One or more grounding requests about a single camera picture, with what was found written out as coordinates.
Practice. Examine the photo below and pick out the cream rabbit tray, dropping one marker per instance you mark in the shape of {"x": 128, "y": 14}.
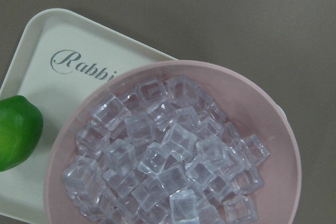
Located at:
{"x": 62, "y": 58}

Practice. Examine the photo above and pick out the pile of clear ice cubes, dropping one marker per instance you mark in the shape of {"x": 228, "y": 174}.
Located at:
{"x": 164, "y": 152}

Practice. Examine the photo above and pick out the pink bowl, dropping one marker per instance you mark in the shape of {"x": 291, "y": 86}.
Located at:
{"x": 251, "y": 110}

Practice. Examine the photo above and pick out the green lime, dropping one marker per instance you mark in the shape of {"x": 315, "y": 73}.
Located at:
{"x": 21, "y": 128}

